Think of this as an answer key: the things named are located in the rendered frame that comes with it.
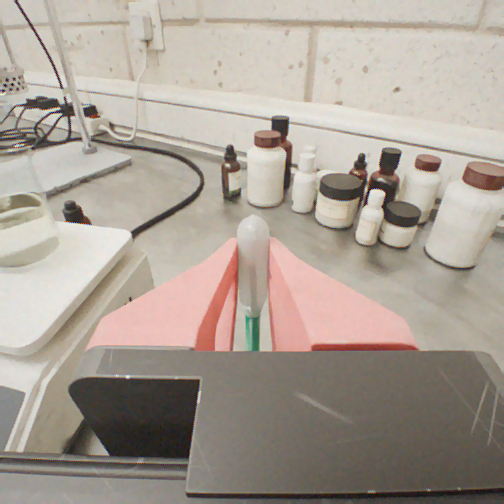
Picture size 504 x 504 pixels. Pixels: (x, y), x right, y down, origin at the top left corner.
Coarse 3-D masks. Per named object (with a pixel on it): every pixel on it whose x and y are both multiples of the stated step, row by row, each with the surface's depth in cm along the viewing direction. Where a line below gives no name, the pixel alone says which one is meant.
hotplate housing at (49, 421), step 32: (128, 256) 26; (96, 288) 23; (128, 288) 24; (96, 320) 21; (0, 352) 18; (64, 352) 19; (0, 384) 17; (32, 384) 17; (64, 384) 19; (32, 416) 16; (64, 416) 19; (32, 448) 16; (64, 448) 19
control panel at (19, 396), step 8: (0, 392) 17; (8, 392) 17; (16, 392) 17; (24, 392) 17; (0, 400) 17; (8, 400) 16; (16, 400) 16; (0, 408) 16; (8, 408) 16; (16, 408) 16; (0, 416) 16; (8, 416) 16; (16, 416) 16; (0, 424) 16; (8, 424) 16; (0, 432) 16; (8, 432) 16; (0, 440) 16; (8, 440) 16; (0, 448) 16
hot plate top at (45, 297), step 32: (64, 224) 26; (64, 256) 23; (96, 256) 23; (0, 288) 20; (32, 288) 20; (64, 288) 20; (0, 320) 18; (32, 320) 18; (64, 320) 19; (32, 352) 17
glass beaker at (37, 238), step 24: (24, 144) 21; (0, 168) 21; (24, 168) 19; (0, 192) 18; (24, 192) 19; (0, 216) 19; (24, 216) 20; (48, 216) 22; (0, 240) 20; (24, 240) 20; (48, 240) 22; (0, 264) 21; (24, 264) 21
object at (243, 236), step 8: (240, 224) 11; (248, 224) 11; (240, 232) 11; (248, 232) 11; (240, 240) 11; (248, 240) 11; (240, 248) 11; (248, 248) 11; (240, 256) 12; (248, 256) 11; (240, 264) 12; (248, 264) 12; (240, 272) 12; (248, 272) 12; (240, 280) 12; (248, 280) 12; (240, 288) 13; (248, 288) 12; (240, 296) 13; (248, 296) 13; (248, 304) 13
